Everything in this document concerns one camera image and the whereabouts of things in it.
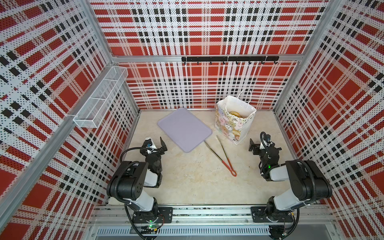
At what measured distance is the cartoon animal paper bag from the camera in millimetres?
862

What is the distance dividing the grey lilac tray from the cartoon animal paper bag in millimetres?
142

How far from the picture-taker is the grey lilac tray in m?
1.04
